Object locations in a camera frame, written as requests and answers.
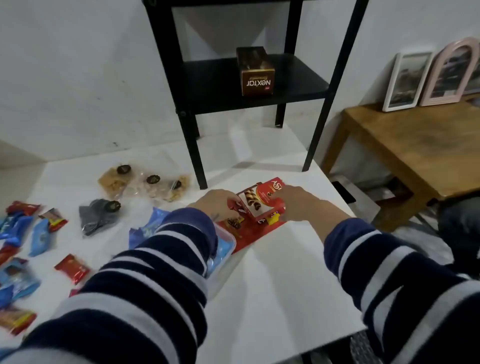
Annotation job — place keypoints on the person's left hand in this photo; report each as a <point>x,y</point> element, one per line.
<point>215,204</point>

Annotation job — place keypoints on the red and white wafer box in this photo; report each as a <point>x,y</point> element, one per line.
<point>262,198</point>

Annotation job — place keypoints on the clear bag of orange crackers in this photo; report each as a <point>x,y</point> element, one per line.
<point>112,183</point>

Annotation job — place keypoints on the brown Nextar snack box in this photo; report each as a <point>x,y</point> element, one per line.
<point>257,80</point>

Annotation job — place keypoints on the grey patterned floor mat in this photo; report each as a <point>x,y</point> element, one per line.
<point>362,348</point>

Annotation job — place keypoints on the dark grey chair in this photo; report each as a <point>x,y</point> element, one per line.
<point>459,232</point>

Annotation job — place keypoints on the clear bag of dark cookies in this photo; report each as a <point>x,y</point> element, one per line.
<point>95,219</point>

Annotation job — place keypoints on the pile of snack bars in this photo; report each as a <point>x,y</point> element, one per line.
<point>71,268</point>

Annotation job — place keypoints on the person's right forearm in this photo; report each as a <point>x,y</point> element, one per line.
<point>393,292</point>

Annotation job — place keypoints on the person's right hand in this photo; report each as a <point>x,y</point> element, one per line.
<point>298,204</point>

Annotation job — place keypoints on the pink arched picture frame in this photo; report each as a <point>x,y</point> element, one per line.
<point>448,75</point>

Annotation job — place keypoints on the stack of dark blue packets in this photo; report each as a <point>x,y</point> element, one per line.
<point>148,227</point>

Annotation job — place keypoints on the clear bag of pastel puffs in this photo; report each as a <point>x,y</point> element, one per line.
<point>153,189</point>

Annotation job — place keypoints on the red Shanato snack bag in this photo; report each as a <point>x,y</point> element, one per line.
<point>249,234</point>

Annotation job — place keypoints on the clear bag of yellow nuts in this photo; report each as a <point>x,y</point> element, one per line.
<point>180,191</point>

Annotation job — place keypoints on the black metal shelf rack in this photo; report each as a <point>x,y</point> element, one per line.
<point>225,82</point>

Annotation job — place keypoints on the wooden side table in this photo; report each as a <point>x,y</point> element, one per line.
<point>412,142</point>

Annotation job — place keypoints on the person's left forearm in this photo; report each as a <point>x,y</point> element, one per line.
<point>150,300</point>

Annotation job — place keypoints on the white picture frame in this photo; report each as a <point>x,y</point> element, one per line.
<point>407,80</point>

